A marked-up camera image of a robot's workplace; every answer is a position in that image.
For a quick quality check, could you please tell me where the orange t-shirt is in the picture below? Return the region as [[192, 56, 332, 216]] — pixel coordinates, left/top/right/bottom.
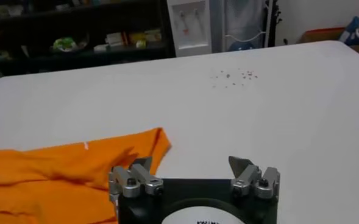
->
[[0, 127, 172, 224]]

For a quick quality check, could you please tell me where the white wire jug rack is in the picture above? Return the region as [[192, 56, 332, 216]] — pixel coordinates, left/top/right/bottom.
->
[[211, 0, 279, 52]]

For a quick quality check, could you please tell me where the white red medicine box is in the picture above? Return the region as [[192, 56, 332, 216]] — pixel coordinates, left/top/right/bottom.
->
[[105, 32, 126, 47]]

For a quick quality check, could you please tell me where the white work table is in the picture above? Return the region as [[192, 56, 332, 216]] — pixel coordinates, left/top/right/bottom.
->
[[0, 40, 359, 224]]

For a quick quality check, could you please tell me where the white water dispenser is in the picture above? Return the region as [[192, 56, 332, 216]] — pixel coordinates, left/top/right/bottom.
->
[[166, 0, 213, 58]]

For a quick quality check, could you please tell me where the blue water jug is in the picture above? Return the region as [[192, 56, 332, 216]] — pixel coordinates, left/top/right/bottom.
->
[[227, 41, 257, 52]]

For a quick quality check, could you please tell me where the green white snack bag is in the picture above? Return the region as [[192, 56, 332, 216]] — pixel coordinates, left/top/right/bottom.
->
[[51, 36, 78, 52]]

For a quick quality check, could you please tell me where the black shelving unit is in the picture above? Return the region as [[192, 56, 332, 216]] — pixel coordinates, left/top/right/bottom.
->
[[0, 0, 176, 79]]

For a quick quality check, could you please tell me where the open brown cardboard box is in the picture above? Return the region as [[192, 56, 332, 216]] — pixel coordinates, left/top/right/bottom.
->
[[297, 27, 347, 45]]

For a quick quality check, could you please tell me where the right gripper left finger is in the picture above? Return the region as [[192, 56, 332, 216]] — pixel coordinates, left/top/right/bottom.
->
[[108, 156, 165, 202]]

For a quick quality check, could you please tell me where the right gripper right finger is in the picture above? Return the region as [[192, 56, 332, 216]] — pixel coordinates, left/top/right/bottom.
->
[[227, 155, 281, 200]]

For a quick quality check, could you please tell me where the blue white bag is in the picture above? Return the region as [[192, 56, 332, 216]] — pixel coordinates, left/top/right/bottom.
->
[[338, 15, 359, 46]]

